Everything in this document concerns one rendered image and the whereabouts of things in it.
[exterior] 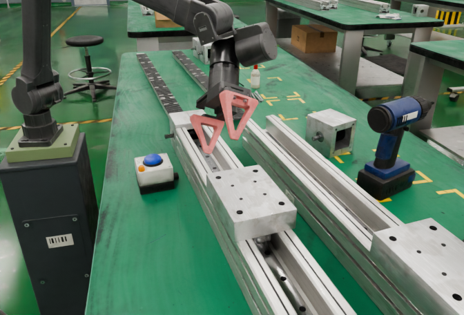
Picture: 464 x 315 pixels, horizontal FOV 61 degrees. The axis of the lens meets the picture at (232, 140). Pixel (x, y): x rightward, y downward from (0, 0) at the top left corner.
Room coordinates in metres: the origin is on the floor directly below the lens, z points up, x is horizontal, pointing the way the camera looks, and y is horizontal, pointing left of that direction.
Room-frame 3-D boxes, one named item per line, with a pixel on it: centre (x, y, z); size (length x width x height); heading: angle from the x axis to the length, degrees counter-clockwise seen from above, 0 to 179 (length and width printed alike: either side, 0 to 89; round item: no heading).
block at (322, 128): (1.00, -0.27, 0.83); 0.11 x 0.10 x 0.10; 122
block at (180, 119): (1.00, 0.13, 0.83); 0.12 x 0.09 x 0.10; 109
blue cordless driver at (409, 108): (0.81, -0.39, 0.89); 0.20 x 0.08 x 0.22; 123
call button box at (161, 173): (0.81, 0.18, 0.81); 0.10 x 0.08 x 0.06; 109
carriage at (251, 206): (0.59, -0.03, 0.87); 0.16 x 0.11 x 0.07; 19
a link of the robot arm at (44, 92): (1.00, 0.51, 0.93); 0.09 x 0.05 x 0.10; 64
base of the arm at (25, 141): (1.00, 0.54, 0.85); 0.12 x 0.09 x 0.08; 4
